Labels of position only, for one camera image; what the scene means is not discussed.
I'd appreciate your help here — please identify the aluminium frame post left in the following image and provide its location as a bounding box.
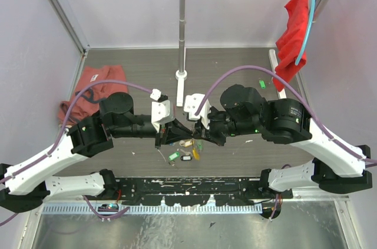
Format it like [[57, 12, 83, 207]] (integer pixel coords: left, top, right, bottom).
[[48, 0, 90, 54]]

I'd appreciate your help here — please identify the dusty pink folded shirt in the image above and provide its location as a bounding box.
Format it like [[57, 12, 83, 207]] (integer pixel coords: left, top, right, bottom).
[[58, 65, 128, 126]]

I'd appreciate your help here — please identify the small green-lit circuit board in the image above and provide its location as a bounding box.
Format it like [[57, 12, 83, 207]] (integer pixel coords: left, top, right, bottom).
[[98, 203, 119, 212]]

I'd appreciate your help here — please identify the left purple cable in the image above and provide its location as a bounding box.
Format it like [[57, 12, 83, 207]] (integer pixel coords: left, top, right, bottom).
[[0, 79, 154, 226]]

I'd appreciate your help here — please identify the red hanging cloth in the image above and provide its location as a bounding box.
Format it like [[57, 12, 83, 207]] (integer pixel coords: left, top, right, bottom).
[[275, 0, 309, 82]]

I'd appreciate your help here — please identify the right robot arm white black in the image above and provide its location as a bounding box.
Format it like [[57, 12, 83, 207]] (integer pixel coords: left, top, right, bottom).
[[184, 84, 372, 198]]

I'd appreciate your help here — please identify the metal keyring with yellow grip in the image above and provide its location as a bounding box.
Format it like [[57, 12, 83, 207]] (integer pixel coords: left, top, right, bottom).
[[192, 139, 201, 161]]

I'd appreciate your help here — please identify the white slotted cable duct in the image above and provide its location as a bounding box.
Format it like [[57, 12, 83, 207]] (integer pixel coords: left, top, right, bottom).
[[41, 202, 263, 215]]

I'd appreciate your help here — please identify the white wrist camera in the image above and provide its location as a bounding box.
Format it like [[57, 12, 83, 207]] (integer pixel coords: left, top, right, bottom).
[[183, 94, 211, 130], [150, 89, 175, 132]]

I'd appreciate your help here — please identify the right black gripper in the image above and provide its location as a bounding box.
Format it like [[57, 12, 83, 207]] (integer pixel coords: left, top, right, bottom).
[[193, 105, 262, 146]]

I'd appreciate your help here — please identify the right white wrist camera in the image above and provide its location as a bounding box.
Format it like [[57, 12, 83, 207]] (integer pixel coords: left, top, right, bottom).
[[183, 94, 211, 130]]

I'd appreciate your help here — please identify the black key tag centre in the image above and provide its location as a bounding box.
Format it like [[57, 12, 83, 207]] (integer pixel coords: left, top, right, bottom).
[[180, 155, 193, 161]]

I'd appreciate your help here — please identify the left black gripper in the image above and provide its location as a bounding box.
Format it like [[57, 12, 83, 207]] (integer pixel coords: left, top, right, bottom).
[[112, 115, 194, 150]]

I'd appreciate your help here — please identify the light blue hanger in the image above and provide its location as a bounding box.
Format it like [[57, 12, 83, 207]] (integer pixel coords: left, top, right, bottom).
[[295, 0, 316, 66]]

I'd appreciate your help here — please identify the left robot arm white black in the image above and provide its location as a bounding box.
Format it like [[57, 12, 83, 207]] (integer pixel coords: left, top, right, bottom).
[[1, 92, 192, 213]]

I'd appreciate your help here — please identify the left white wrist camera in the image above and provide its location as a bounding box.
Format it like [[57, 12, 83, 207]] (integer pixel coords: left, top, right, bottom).
[[150, 89, 175, 132]]

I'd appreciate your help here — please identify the green key tag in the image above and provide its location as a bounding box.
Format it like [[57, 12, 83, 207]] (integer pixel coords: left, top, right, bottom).
[[197, 140, 203, 151], [259, 79, 266, 89], [168, 152, 180, 161]]

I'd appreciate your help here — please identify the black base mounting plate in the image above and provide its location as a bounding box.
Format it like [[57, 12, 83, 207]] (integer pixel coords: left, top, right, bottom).
[[114, 175, 294, 207]]

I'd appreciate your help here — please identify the yellow key tag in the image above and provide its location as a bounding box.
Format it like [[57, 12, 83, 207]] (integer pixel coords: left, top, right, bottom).
[[179, 140, 194, 148]]

